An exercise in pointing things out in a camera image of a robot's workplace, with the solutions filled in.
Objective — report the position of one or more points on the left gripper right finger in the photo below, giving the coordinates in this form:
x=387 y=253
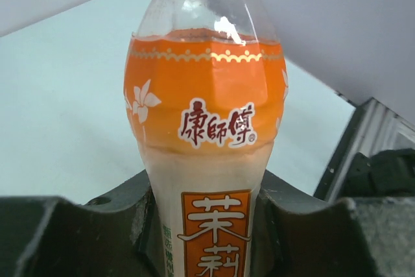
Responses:
x=295 y=234

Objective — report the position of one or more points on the large orange tea bottle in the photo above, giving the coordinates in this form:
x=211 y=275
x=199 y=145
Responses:
x=205 y=84

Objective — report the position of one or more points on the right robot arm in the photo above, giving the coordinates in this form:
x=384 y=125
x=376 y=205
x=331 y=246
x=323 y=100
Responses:
x=386 y=174

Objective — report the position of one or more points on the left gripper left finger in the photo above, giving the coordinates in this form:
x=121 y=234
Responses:
x=114 y=234

